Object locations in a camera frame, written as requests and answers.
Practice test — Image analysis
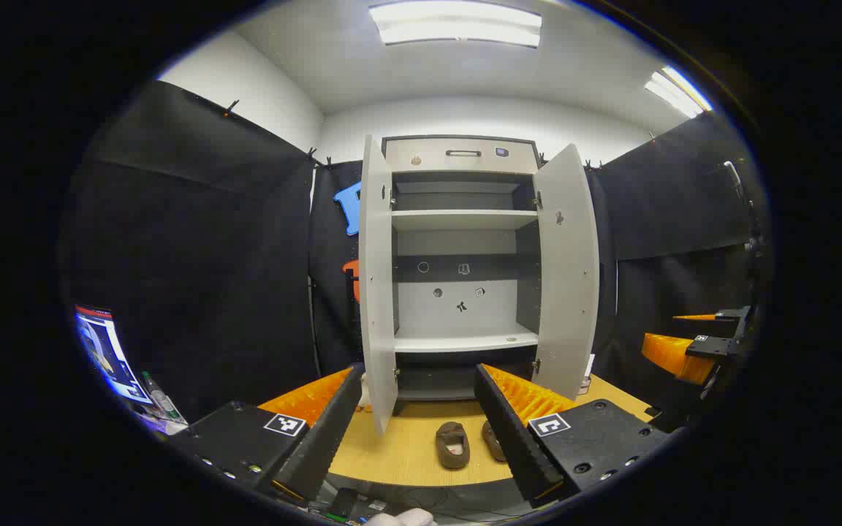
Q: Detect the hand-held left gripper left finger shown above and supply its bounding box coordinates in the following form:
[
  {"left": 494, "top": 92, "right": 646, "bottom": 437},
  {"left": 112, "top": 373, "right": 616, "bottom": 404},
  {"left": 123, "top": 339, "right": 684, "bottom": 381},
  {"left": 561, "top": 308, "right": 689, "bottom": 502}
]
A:
[{"left": 169, "top": 363, "right": 365, "bottom": 505}]

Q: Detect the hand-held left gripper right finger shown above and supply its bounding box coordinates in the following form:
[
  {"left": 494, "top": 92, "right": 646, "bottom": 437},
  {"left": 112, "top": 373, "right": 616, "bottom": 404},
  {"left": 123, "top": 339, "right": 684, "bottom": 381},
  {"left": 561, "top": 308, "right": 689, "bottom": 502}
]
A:
[{"left": 474, "top": 363, "right": 674, "bottom": 506}]

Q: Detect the brown fluffy shoe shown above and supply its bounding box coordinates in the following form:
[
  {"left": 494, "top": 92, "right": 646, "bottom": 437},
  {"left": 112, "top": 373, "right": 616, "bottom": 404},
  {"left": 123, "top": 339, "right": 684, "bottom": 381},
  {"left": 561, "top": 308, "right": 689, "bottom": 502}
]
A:
[
  {"left": 436, "top": 422, "right": 471, "bottom": 470},
  {"left": 482, "top": 420, "right": 507, "bottom": 462}
]

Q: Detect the grey shoe cabinet door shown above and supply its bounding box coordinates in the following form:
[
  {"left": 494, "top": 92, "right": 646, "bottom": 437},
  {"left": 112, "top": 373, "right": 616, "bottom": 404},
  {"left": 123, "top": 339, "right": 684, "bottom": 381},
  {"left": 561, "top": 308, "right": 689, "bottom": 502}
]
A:
[
  {"left": 359, "top": 135, "right": 400, "bottom": 435},
  {"left": 531, "top": 144, "right": 601, "bottom": 401}
]

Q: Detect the grey shoe cabinet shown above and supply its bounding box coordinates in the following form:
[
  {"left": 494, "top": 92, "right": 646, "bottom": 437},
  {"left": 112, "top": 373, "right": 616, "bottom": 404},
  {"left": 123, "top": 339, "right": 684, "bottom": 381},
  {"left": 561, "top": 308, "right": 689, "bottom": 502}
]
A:
[{"left": 381, "top": 135, "right": 542, "bottom": 403}]

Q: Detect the grey cabinet drawer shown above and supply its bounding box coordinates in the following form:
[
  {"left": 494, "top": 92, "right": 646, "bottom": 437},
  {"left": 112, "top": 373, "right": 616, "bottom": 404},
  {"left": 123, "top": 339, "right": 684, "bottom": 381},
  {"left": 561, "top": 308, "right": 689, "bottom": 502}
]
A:
[{"left": 384, "top": 137, "right": 539, "bottom": 175}]

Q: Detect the small black box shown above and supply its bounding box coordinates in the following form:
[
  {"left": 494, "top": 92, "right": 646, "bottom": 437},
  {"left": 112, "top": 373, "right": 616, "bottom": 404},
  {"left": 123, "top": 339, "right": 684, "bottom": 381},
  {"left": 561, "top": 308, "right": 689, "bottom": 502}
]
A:
[{"left": 328, "top": 487, "right": 360, "bottom": 521}]

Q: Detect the clear plastic bottle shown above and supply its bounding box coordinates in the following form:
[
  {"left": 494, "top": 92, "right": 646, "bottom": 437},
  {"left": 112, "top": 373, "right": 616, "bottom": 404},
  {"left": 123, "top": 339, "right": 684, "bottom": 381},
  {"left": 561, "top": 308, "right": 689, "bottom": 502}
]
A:
[{"left": 142, "top": 371, "right": 188, "bottom": 428}]

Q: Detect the black backdrop cloth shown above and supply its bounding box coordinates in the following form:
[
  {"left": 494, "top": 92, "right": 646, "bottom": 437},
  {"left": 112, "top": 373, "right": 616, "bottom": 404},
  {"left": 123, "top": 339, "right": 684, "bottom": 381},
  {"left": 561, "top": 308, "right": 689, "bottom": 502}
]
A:
[{"left": 63, "top": 80, "right": 762, "bottom": 432}]

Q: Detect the ceiling light panel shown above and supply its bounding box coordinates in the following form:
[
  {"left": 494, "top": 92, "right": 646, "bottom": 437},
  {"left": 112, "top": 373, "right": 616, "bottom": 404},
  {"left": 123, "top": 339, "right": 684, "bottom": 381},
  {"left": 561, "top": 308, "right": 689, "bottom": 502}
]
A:
[
  {"left": 368, "top": 1, "right": 543, "bottom": 49},
  {"left": 644, "top": 66, "right": 714, "bottom": 119}
]

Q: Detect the computer monitor screen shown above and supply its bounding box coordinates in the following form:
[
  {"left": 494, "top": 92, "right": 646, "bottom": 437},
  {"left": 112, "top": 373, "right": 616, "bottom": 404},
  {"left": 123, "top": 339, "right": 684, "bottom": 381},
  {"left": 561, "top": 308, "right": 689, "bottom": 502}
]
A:
[{"left": 74, "top": 305, "right": 155, "bottom": 406}]

